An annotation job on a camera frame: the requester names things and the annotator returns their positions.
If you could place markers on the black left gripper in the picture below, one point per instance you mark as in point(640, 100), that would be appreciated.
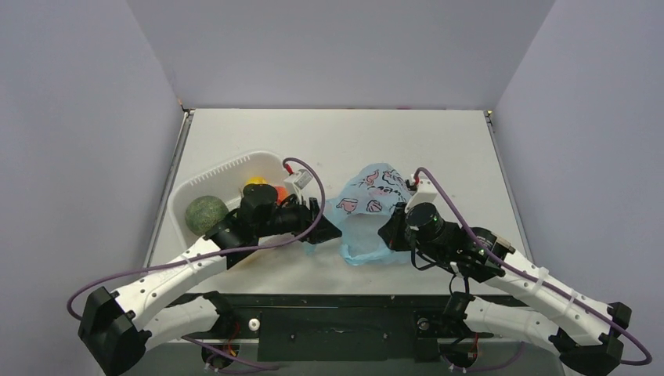
point(307, 215)

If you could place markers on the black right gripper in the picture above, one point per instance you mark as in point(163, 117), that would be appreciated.
point(398, 228)

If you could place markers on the light blue printed plastic bag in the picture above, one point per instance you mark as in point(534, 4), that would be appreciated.
point(364, 205)

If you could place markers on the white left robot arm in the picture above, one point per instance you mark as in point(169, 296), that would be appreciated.
point(119, 327)

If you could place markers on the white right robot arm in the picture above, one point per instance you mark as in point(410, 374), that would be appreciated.
point(582, 332)

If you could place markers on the orange fake peach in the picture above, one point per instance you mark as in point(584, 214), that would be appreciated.
point(282, 194)

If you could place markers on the yellow fake lemon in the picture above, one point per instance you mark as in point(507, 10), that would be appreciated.
point(257, 180)

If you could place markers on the green fake melon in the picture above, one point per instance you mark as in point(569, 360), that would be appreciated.
point(203, 213)

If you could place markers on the white plastic basket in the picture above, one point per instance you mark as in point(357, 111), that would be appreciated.
point(224, 180)

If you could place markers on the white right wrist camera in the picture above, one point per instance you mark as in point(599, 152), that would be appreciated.
point(422, 190)

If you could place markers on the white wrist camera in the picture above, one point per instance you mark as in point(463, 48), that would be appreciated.
point(296, 182)
point(422, 190)

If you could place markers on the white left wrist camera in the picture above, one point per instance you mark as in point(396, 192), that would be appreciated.
point(296, 182)

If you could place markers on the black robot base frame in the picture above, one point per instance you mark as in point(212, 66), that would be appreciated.
point(288, 328)

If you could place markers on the aluminium table edge rail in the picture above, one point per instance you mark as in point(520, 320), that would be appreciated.
point(506, 176)

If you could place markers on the left aluminium table rail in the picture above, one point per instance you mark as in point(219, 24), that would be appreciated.
point(169, 183)

